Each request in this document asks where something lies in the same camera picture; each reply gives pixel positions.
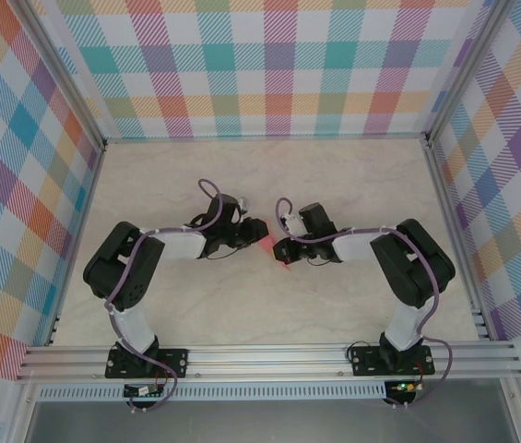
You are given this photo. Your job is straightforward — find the pink paper sheet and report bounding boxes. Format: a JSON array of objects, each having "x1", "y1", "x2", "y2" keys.
[{"x1": 256, "y1": 219, "x2": 293, "y2": 273}]

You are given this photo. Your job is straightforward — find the grey metal panel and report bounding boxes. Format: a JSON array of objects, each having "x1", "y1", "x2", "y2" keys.
[{"x1": 24, "y1": 399, "x2": 519, "y2": 443}]

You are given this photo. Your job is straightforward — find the left small circuit board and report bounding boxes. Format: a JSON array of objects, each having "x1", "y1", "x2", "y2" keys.
[{"x1": 123, "y1": 383, "x2": 165, "y2": 399}]

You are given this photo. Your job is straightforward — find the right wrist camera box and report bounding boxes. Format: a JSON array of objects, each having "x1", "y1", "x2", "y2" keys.
[{"x1": 280, "y1": 211, "x2": 306, "y2": 235}]

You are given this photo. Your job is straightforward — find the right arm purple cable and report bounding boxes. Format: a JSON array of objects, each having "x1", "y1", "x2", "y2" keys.
[{"x1": 273, "y1": 197, "x2": 455, "y2": 410}]

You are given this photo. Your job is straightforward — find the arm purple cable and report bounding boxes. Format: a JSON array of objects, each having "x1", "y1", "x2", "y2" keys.
[
  {"x1": 104, "y1": 177, "x2": 223, "y2": 413},
  {"x1": 273, "y1": 197, "x2": 455, "y2": 410}
]

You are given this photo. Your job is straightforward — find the long aluminium table edge rail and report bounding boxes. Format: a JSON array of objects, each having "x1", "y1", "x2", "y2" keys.
[{"x1": 102, "y1": 131, "x2": 431, "y2": 145}]

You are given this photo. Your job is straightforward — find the wide aluminium mounting rail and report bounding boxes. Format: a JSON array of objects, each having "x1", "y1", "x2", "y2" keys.
[{"x1": 15, "y1": 340, "x2": 521, "y2": 382}]

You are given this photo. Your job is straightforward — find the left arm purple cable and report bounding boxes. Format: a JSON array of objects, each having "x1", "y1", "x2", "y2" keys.
[{"x1": 104, "y1": 177, "x2": 223, "y2": 413}]

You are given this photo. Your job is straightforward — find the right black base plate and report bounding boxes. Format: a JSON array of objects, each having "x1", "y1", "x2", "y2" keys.
[{"x1": 349, "y1": 344, "x2": 436, "y2": 377}]

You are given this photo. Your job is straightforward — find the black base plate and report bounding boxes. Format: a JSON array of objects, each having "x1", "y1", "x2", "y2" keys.
[
  {"x1": 349, "y1": 344, "x2": 436, "y2": 377},
  {"x1": 104, "y1": 348, "x2": 190, "y2": 380}
]

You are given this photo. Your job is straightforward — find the slotted grey cable duct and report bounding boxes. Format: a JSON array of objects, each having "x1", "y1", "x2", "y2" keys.
[{"x1": 37, "y1": 380, "x2": 388, "y2": 401}]

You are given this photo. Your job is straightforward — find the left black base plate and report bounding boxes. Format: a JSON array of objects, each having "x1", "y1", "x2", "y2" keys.
[{"x1": 104, "y1": 348, "x2": 190, "y2": 380}]

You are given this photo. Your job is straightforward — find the right aluminium frame post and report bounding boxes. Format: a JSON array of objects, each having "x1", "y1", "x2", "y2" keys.
[{"x1": 424, "y1": 0, "x2": 515, "y2": 145}]

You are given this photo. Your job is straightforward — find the aluminium frame post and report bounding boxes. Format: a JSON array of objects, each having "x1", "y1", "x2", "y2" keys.
[
  {"x1": 10, "y1": 0, "x2": 107, "y2": 151},
  {"x1": 424, "y1": 0, "x2": 515, "y2": 145}
]

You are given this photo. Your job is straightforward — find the left aluminium frame post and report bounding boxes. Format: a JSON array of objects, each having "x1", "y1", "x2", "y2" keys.
[{"x1": 10, "y1": 0, "x2": 107, "y2": 151}]

